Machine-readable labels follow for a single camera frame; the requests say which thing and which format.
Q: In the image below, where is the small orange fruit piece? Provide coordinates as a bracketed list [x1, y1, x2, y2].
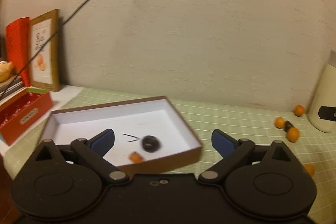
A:
[129, 152, 144, 163]

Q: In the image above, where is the small orange tangerine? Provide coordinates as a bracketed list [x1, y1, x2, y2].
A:
[274, 117, 285, 129]

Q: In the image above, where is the dark round water chestnut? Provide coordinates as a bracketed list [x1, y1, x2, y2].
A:
[141, 135, 161, 153]

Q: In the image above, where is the green checked table mat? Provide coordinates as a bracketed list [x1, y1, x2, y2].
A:
[4, 86, 336, 224]

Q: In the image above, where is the brown cardboard box white inside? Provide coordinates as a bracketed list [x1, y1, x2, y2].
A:
[39, 96, 202, 174]

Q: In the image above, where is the orange tangerine by jug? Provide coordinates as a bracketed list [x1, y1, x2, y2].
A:
[293, 105, 305, 117]

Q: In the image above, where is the red cloth book box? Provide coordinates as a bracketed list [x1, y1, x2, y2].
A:
[1, 88, 53, 145]

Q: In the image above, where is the cream thermos jug grey lid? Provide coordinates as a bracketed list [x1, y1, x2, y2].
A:
[307, 51, 335, 133]

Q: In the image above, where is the stack of grey books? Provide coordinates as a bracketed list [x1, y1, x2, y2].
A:
[0, 76, 25, 100]

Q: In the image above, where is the small plush toy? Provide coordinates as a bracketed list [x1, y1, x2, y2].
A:
[0, 61, 14, 83]

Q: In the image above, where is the red paper envelope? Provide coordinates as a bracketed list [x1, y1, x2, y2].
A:
[5, 17, 30, 73]

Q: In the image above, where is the wooden picture frame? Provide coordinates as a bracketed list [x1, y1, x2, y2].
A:
[29, 9, 60, 92]

